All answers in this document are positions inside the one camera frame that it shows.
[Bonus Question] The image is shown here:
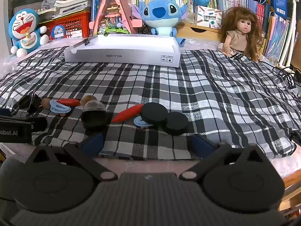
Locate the blue alien plush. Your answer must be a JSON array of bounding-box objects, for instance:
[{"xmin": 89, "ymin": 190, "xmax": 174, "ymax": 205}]
[{"xmin": 131, "ymin": 0, "xmax": 189, "ymax": 46}]

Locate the wooden drawer box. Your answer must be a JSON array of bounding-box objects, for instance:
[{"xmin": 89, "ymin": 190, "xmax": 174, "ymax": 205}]
[{"xmin": 176, "ymin": 22, "xmax": 224, "ymax": 44}]

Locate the white printed small box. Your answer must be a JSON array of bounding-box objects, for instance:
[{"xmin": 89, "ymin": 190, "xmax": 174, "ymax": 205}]
[{"xmin": 195, "ymin": 5, "xmax": 223, "ymax": 30}]

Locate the clear dome capsule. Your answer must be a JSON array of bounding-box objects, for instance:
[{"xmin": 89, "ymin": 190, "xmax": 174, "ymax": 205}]
[{"xmin": 81, "ymin": 100, "xmax": 108, "ymax": 130}]

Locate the black round disc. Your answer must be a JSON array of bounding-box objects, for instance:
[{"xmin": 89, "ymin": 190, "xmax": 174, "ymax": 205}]
[
  {"xmin": 141, "ymin": 102, "xmax": 168, "ymax": 126},
  {"xmin": 162, "ymin": 111, "xmax": 189, "ymax": 136}
]

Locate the grey crumpled cloth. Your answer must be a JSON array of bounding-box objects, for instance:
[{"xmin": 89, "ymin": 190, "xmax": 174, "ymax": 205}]
[{"xmin": 41, "ymin": 0, "xmax": 59, "ymax": 15}]

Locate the blue robot cat plush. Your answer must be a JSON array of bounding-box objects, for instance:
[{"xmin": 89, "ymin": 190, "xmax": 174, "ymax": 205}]
[{"xmin": 9, "ymin": 8, "xmax": 49, "ymax": 57}]

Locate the red plastic crate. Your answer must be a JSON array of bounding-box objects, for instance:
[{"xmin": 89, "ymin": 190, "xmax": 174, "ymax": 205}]
[{"xmin": 39, "ymin": 12, "xmax": 92, "ymax": 41}]

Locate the row of colourful magazines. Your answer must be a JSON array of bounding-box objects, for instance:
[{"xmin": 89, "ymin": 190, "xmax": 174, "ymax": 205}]
[{"xmin": 265, "ymin": 12, "xmax": 297, "ymax": 62}]

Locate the pink triangular toy dollhouse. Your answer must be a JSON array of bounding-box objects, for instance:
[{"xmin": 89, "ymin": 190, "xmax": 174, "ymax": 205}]
[{"xmin": 89, "ymin": 0, "xmax": 143, "ymax": 37}]

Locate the white cardboard box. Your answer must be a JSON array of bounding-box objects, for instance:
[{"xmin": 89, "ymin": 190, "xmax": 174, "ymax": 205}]
[{"xmin": 64, "ymin": 34, "xmax": 182, "ymax": 68}]

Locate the row of pale spine books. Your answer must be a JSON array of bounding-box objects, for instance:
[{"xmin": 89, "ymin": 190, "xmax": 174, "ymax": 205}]
[{"xmin": 216, "ymin": 0, "xmax": 266, "ymax": 29}]

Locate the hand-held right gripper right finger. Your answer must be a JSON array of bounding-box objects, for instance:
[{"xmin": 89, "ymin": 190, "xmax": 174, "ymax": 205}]
[{"xmin": 179, "ymin": 134, "xmax": 269, "ymax": 182}]

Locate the black binder clip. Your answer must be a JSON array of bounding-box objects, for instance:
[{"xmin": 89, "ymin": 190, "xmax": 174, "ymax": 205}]
[{"xmin": 17, "ymin": 94, "xmax": 43, "ymax": 113}]

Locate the small binder clip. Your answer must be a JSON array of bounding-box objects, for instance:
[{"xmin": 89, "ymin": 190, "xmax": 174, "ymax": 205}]
[{"xmin": 83, "ymin": 34, "xmax": 94, "ymax": 47}]

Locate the brown haired baby doll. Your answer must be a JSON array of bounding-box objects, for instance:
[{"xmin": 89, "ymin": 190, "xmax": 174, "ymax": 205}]
[{"xmin": 217, "ymin": 7, "xmax": 265, "ymax": 63}]

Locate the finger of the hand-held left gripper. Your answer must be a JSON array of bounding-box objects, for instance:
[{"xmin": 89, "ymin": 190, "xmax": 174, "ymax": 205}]
[{"xmin": 0, "ymin": 116, "xmax": 48, "ymax": 133}]

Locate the black white plaid cloth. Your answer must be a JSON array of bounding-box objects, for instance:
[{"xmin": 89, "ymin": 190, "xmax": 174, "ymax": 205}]
[{"xmin": 0, "ymin": 46, "xmax": 301, "ymax": 159}]

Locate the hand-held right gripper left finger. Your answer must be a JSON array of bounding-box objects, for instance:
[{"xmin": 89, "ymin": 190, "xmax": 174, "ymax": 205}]
[{"xmin": 25, "ymin": 133, "xmax": 118, "ymax": 182}]

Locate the white pipe stand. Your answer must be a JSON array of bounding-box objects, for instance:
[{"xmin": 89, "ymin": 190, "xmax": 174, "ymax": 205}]
[{"xmin": 279, "ymin": 0, "xmax": 298, "ymax": 66}]

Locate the row of tall blue books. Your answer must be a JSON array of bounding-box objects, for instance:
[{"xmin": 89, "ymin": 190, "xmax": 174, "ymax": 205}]
[{"xmin": 90, "ymin": 0, "xmax": 106, "ymax": 29}]

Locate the black cable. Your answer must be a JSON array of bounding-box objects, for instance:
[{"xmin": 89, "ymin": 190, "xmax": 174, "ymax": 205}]
[{"xmin": 259, "ymin": 60, "xmax": 301, "ymax": 90}]

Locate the brown wooden ball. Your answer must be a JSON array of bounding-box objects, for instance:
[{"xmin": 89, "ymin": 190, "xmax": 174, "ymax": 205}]
[
  {"xmin": 41, "ymin": 97, "xmax": 52, "ymax": 110},
  {"xmin": 80, "ymin": 95, "xmax": 97, "ymax": 106}
]

